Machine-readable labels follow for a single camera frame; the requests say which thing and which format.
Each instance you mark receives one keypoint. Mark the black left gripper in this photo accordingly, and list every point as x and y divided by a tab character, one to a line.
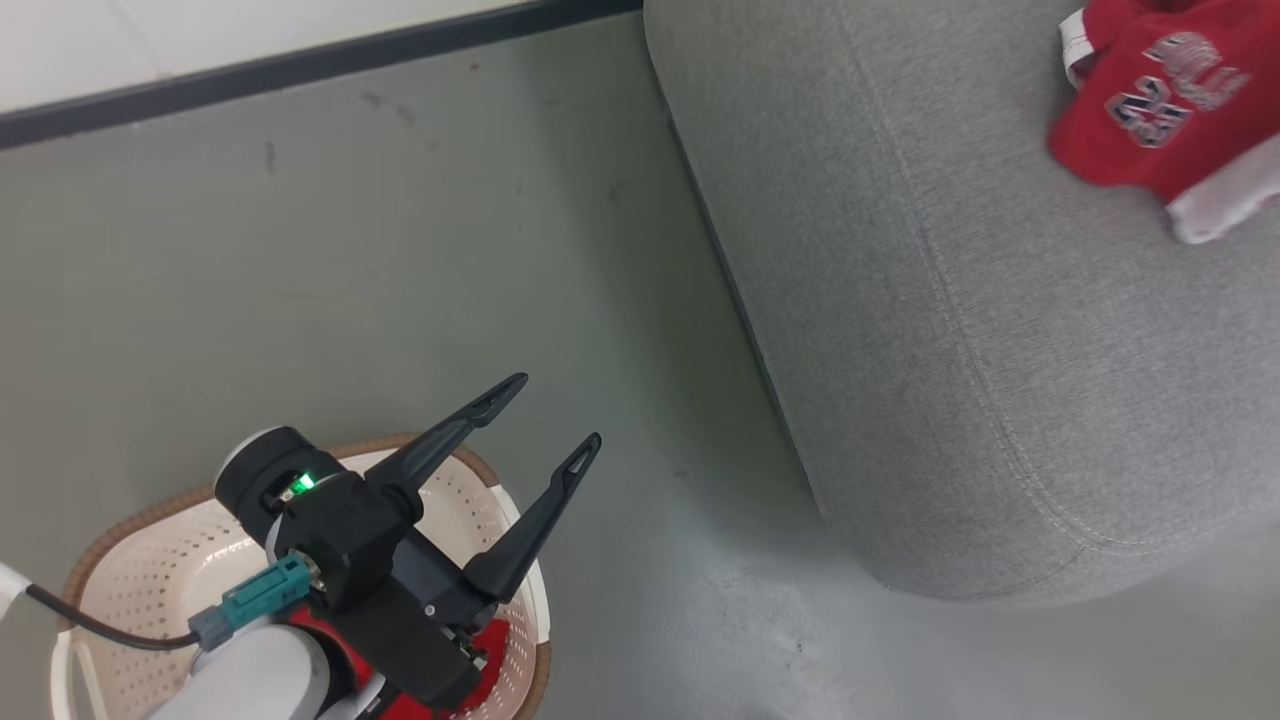
420	640

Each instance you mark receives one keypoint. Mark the plain red garment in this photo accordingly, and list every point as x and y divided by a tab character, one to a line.
493	660

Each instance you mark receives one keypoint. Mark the red jersey with number print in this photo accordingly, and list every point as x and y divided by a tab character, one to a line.
1130	140

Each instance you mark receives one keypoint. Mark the grey fabric sofa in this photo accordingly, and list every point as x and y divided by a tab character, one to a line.
950	300

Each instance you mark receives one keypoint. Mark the cream perforated laundry basket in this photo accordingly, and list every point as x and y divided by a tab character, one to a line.
150	570

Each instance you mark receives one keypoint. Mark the black baseboard strip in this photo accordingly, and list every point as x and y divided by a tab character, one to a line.
250	72

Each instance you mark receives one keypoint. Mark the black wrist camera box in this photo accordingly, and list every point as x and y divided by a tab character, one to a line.
350	530

